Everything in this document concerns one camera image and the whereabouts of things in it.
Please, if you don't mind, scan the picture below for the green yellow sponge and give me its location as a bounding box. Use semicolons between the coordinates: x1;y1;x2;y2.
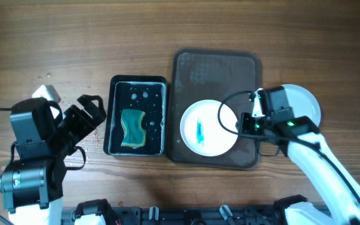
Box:
121;109;146;149

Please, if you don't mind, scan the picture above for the white plate with blue stain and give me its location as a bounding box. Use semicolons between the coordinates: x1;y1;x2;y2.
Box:
180;99;238;157

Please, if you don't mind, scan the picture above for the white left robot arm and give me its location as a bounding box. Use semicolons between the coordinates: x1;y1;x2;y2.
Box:
0;85;106;224

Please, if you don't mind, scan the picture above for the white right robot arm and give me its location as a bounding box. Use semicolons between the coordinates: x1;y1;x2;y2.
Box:
237;84;360;224

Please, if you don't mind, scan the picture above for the brown serving tray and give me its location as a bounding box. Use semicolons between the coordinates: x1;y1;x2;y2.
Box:
166;48;261;170

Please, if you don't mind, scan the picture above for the black water basin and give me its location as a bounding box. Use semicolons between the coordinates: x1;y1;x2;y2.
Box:
103;75;168;156

